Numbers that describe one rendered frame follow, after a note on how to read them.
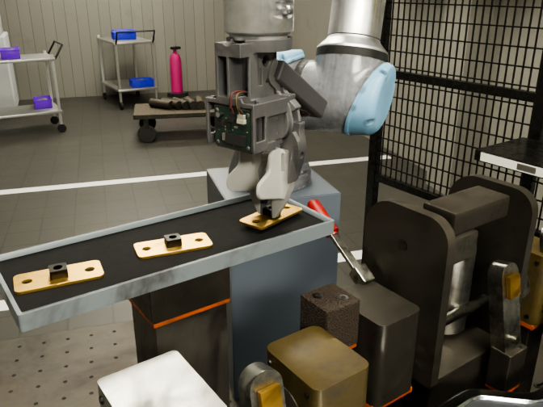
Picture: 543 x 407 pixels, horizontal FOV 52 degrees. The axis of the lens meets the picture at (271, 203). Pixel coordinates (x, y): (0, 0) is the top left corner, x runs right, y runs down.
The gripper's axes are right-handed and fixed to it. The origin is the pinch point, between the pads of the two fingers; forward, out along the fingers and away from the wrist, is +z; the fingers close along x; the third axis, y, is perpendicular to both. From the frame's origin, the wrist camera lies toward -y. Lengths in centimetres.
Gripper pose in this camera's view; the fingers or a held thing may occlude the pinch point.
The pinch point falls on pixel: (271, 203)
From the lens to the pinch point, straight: 69.1
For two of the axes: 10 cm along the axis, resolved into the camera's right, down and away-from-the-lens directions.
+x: 7.7, 2.3, -5.9
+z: 0.0, 9.3, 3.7
